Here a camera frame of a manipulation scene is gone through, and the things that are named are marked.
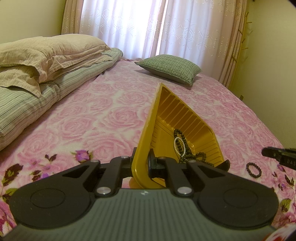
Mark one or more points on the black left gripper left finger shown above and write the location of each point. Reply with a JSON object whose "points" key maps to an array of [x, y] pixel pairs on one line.
{"points": [[112, 175]]}

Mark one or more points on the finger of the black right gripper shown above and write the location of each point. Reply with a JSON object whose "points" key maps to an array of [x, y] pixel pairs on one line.
{"points": [[286, 157]]}

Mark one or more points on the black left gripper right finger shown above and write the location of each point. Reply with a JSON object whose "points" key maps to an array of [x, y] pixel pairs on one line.
{"points": [[179, 178]]}

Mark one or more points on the yellow plastic tray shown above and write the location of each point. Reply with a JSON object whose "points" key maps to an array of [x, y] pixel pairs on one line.
{"points": [[167, 113]]}

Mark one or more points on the pink rose bed blanket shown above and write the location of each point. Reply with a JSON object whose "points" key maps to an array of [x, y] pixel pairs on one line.
{"points": [[105, 116]]}

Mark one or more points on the green checked cushion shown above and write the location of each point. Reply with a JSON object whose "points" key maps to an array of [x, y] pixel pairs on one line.
{"points": [[171, 67]]}

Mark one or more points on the green striped folded quilt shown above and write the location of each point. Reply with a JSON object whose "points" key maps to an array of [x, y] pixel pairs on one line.
{"points": [[19, 108]]}

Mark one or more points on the wooden coat rack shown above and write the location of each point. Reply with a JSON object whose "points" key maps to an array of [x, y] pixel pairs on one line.
{"points": [[239, 39]]}

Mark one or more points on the beige pillow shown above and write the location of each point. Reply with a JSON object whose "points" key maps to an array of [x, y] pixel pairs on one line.
{"points": [[27, 63]]}

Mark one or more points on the white sheer curtain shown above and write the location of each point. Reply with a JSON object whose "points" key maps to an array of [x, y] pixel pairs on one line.
{"points": [[150, 30]]}

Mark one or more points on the beige drape curtain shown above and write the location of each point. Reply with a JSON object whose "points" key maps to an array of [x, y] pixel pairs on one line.
{"points": [[231, 41]]}

